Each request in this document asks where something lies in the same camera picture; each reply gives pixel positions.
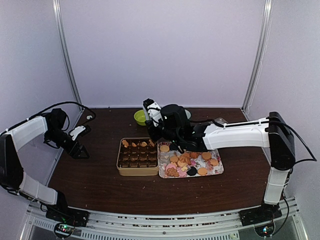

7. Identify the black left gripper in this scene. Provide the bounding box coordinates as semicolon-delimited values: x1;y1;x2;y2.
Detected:
44;128;89;159

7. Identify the gold cookie tin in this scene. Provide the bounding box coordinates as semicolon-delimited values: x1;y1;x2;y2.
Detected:
116;137;159;177

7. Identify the brown flower cookie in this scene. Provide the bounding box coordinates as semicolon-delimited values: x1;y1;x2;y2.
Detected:
121;139;130;148

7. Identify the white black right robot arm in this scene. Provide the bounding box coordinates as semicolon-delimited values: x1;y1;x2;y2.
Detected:
143;98;305;226

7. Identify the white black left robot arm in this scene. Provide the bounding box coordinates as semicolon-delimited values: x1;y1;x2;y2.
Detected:
0;101;97;222

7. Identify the round patterned biscuit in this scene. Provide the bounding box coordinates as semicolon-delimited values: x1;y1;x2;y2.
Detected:
159;145;170;153

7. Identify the light blue striped bowl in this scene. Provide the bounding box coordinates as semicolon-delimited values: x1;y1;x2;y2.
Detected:
185;109;192;120

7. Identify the green bowl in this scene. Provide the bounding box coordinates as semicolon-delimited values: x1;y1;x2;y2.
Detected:
133;109;146;126

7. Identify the floral cookie tray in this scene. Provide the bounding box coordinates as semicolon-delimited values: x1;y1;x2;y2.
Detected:
158;142;225;179

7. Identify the pink round cookie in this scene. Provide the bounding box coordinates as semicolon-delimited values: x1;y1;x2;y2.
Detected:
165;163;177;173

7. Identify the black sandwich cookie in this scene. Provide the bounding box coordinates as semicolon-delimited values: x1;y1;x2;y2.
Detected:
186;166;198;176

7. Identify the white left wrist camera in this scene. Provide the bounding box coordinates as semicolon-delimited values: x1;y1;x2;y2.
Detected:
68;125;91;141

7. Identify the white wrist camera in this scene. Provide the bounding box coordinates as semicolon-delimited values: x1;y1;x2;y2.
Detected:
142;98;162;127
68;125;91;141

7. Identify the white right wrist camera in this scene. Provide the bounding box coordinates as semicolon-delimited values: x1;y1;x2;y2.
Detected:
142;98;162;127

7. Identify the aluminium front rail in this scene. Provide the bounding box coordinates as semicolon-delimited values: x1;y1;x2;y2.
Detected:
17;197;312;240

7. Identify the aluminium corner post left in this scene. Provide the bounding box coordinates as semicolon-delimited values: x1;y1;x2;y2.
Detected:
52;0;82;104

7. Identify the aluminium corner post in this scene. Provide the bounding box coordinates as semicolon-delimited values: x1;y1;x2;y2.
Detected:
52;0;82;104
241;0;274;117

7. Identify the aluminium corner post right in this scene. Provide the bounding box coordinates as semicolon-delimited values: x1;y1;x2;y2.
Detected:
241;0;274;117

